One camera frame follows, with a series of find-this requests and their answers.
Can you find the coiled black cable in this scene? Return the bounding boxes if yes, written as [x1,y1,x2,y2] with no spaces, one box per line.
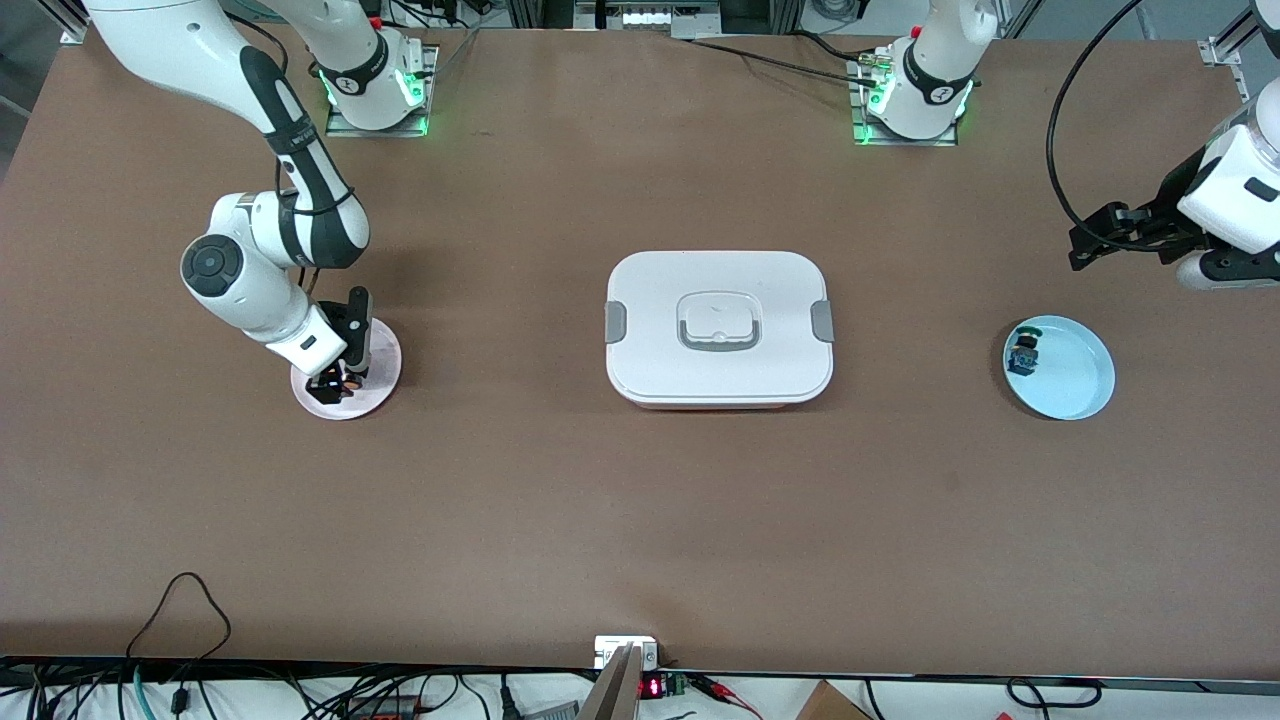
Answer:
[1005,678,1106,709]

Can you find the small white device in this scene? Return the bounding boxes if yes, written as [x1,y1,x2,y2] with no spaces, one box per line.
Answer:
[594,636,659,671]

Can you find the aluminium corner bracket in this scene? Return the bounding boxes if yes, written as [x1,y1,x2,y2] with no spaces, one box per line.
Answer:
[40,0,93,46]

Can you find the black table cable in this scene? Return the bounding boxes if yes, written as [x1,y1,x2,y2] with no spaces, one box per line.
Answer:
[795,30,876,65]
[685,38,881,86]

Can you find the looped thin black cable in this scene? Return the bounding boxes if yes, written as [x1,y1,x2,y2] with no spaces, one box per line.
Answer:
[125,572,233,691]

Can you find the grey rack device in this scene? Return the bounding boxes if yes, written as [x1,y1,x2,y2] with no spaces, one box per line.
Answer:
[575,0,723,41]

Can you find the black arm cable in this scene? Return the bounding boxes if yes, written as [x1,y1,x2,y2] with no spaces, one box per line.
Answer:
[228,15,357,298]
[1046,0,1146,229]

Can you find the white lidded lunch box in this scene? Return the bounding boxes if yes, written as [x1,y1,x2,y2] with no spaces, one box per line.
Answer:
[605,250,835,411]

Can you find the grey metal bar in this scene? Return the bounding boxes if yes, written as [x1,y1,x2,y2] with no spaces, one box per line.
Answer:
[578,645,643,720]

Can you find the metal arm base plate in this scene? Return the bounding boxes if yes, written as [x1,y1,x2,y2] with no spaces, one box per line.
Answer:
[325,44,439,139]
[853,50,961,148]

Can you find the brown cardboard piece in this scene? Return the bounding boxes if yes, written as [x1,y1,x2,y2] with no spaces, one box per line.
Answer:
[795,680,873,720]

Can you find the aluminium profile rail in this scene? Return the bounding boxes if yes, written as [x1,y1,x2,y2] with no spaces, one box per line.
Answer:
[1198,5,1263,69]

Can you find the pink round plate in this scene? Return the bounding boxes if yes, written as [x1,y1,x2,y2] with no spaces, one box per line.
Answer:
[290,318,403,421]

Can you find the light blue round plate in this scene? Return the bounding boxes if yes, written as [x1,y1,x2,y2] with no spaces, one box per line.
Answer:
[1003,315,1116,421]

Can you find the red clip wires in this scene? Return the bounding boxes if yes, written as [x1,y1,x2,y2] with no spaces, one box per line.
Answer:
[690,675,763,719]

